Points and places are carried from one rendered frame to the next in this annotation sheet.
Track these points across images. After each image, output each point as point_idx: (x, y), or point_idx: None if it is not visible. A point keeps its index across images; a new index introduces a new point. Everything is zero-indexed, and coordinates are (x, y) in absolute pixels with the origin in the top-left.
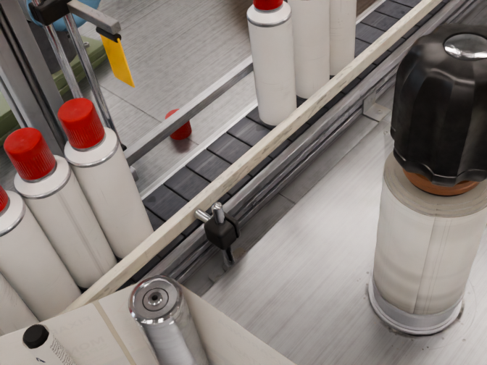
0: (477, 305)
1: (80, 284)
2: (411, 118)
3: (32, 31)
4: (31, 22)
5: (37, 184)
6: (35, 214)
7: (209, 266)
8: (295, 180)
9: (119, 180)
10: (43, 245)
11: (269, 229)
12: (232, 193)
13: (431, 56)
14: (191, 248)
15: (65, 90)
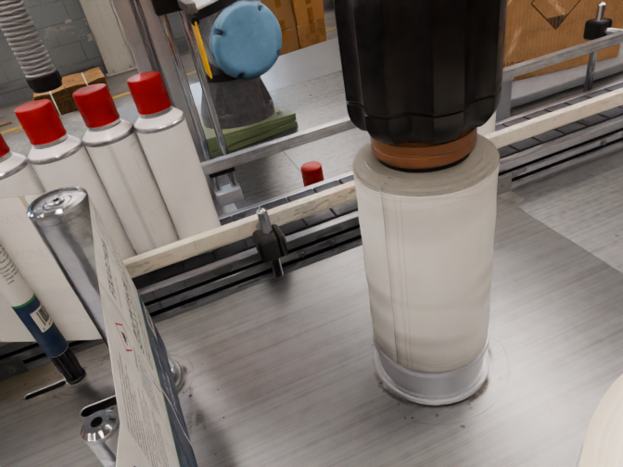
0: (503, 395)
1: None
2: (337, 27)
3: (233, 88)
4: (234, 81)
5: (94, 132)
6: (95, 166)
7: None
8: None
9: (175, 158)
10: (91, 194)
11: (321, 260)
12: (309, 224)
13: None
14: (247, 259)
15: (248, 142)
